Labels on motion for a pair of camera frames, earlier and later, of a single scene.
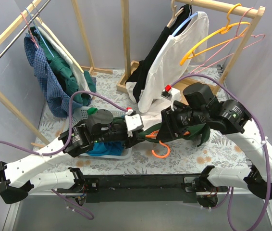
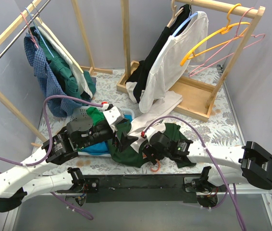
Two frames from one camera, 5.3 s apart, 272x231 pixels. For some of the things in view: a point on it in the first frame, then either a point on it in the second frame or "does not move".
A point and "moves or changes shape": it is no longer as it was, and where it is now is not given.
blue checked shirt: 57,102 does not move
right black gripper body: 167,123 → 149,149
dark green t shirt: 201,132 → 132,156
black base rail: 177,188 does not move
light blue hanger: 194,15 does not move
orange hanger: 154,135 moves or changes shape
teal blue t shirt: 115,147 does not move
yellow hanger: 228,26 does not move
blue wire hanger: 39,32 does not move
